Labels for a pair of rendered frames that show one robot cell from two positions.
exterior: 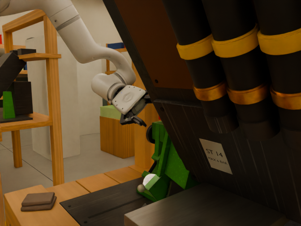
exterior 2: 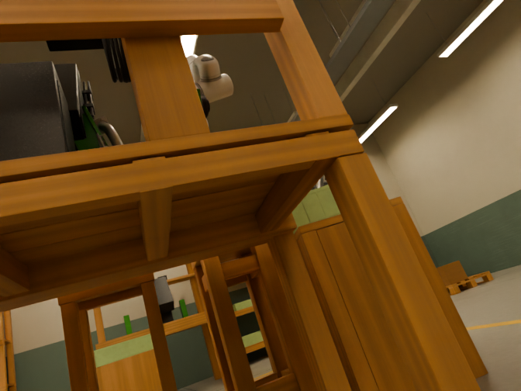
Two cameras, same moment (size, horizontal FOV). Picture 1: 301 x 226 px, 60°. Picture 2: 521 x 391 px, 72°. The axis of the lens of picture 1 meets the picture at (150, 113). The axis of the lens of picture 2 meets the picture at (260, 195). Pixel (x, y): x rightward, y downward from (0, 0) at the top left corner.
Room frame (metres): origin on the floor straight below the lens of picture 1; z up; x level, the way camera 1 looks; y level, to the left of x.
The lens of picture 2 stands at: (1.34, -0.91, 0.43)
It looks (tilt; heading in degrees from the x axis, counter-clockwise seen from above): 20 degrees up; 107
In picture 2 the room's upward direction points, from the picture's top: 19 degrees counter-clockwise
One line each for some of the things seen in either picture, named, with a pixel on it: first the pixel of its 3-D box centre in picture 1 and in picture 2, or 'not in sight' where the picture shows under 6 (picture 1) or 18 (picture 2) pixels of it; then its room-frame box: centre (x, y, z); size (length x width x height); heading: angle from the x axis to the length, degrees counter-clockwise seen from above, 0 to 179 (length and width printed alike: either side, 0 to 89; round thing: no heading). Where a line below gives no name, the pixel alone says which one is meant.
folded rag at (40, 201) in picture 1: (39, 201); not in sight; (0.84, 0.38, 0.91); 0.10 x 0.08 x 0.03; 97
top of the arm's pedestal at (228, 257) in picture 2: not in sight; (227, 250); (0.60, 0.65, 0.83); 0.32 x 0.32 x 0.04; 40
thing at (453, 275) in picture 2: not in sight; (442, 280); (1.70, 6.07, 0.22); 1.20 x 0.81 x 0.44; 128
